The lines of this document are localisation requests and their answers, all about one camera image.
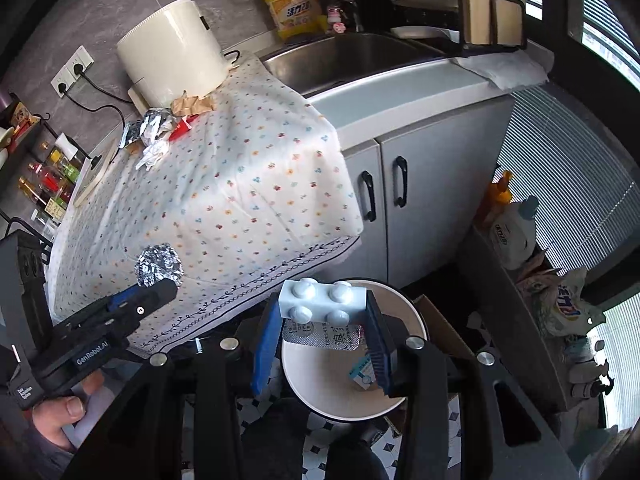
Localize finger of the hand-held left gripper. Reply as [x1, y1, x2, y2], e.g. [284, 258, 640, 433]
[97, 279, 179, 332]
[60, 287, 135, 333]

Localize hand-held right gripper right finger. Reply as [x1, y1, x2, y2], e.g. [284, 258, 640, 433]
[361, 292, 583, 480]

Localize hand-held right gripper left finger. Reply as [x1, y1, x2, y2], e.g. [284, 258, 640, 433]
[62, 301, 286, 480]

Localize foil ball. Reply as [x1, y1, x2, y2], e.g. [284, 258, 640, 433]
[135, 242, 185, 288]

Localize white round waste bin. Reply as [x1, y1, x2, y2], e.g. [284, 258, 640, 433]
[280, 279, 430, 421]

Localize white toy building brick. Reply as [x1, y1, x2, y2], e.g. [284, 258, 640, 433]
[278, 277, 368, 325]

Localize white plastic bag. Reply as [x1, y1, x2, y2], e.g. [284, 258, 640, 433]
[135, 140, 171, 171]

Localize person's left forearm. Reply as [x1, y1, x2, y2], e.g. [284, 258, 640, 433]
[0, 407, 76, 480]

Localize person's left hand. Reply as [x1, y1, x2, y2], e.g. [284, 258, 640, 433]
[31, 374, 106, 453]

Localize small blue white box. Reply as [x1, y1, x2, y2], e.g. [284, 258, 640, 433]
[347, 357, 376, 391]

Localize silver pill blister pack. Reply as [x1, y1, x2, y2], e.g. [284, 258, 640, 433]
[281, 322, 362, 352]

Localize narrow grey cabinet door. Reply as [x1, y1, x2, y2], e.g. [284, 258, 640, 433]
[342, 140, 391, 286]

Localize row of seasoning bottles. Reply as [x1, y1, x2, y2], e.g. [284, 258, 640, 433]
[17, 132, 83, 221]

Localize floral white tablecloth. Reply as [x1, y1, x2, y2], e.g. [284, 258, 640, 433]
[47, 55, 365, 358]

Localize flattened crumpled foil sheet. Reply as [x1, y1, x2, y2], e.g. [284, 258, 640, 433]
[120, 109, 176, 150]

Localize white bottle blue cap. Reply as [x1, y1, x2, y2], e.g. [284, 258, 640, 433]
[487, 195, 541, 271]

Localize black seasoning rack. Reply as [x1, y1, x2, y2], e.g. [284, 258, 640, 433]
[0, 90, 83, 241]

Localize wide grey cabinet door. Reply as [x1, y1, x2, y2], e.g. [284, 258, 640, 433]
[380, 95, 516, 286]

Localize brown paper bag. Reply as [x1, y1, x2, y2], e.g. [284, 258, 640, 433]
[170, 91, 216, 117]

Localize white laundry detergent bag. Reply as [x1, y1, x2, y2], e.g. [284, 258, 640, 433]
[530, 267, 606, 341]

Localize orange spray bottle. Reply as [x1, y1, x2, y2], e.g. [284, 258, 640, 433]
[487, 170, 513, 207]

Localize cream rice cooker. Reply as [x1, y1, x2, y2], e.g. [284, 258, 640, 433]
[116, 0, 240, 111]

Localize window blinds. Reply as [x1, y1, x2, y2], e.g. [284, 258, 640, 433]
[500, 85, 640, 281]

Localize stainless steel sink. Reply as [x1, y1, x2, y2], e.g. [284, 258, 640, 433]
[262, 32, 451, 98]

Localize white dish cloth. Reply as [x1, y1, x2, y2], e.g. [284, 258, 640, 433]
[452, 51, 556, 93]

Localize yellow detergent bottle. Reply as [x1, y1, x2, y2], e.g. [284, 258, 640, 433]
[257, 0, 328, 43]

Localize black dish rack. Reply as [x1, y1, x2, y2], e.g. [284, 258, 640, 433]
[390, 0, 528, 57]

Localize wooden cutting board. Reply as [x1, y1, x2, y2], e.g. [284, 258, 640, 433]
[457, 0, 526, 46]

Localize black cabinet handle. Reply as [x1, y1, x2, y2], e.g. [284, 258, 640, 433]
[360, 171, 377, 222]
[392, 156, 408, 208]

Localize black power cable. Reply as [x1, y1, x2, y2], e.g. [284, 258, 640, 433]
[59, 85, 128, 148]
[75, 67, 148, 111]

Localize white wall outlet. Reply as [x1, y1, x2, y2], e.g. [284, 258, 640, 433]
[51, 71, 77, 98]
[66, 46, 95, 79]

